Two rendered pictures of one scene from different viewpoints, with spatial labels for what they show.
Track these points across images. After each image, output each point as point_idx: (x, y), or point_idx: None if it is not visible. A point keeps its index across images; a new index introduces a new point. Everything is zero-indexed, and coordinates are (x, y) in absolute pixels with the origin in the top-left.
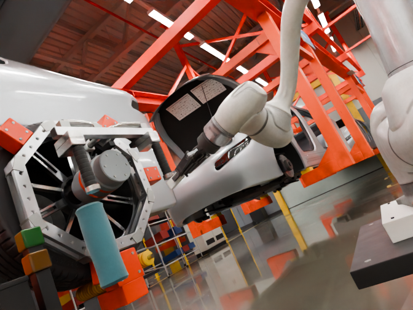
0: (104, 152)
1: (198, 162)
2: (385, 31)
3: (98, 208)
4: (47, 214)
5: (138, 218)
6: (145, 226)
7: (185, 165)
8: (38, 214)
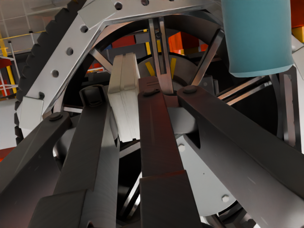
0: (229, 205)
1: (86, 189)
2: None
3: (272, 55)
4: (235, 90)
5: (80, 58)
6: (68, 34)
7: (264, 134)
8: (302, 75)
